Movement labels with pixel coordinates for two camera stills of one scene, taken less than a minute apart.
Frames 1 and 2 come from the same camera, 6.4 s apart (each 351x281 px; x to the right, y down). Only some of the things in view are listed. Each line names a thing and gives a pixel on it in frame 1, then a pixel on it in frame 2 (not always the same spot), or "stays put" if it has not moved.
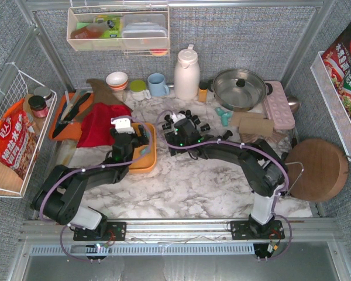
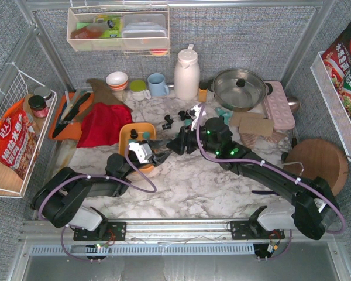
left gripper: x=133 y=136 → x=153 y=155
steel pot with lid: x=239 y=90 stays put
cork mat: x=256 y=126 stays put
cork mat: x=236 y=117 stays put
